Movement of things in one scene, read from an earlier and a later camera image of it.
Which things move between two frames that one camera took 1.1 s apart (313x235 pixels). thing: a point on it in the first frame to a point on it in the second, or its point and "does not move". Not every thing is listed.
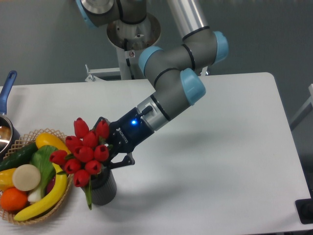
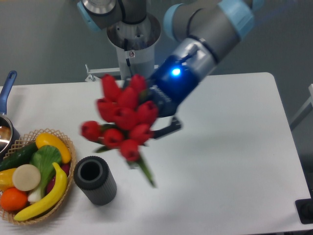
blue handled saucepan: x=9 y=135 does not move
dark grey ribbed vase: x=103 y=187 does not move
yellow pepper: x=6 y=179 does not move
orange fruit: x=12 y=199 does not move
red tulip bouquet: x=85 y=154 to x=127 y=121
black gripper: x=125 y=135 to x=169 y=83
